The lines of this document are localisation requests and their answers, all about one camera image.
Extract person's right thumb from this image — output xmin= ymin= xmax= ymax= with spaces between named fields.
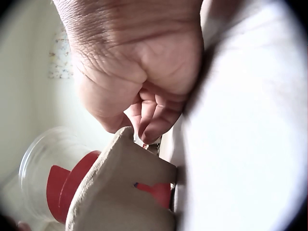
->
xmin=79 ymin=77 xmax=145 ymax=134

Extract person's right hand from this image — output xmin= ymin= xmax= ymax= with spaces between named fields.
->
xmin=52 ymin=0 xmax=205 ymax=145

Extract person's body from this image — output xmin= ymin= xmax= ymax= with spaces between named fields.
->
xmin=168 ymin=0 xmax=306 ymax=231

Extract speckled wall picture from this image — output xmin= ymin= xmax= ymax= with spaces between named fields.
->
xmin=47 ymin=26 xmax=73 ymax=79

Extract grey pulp cup carrier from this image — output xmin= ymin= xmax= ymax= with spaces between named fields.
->
xmin=65 ymin=126 xmax=178 ymax=231

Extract person's right fingers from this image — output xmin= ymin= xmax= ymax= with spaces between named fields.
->
xmin=124 ymin=87 xmax=188 ymax=145

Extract clear plastic cup red print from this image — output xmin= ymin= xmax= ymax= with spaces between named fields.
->
xmin=19 ymin=127 xmax=103 ymax=224

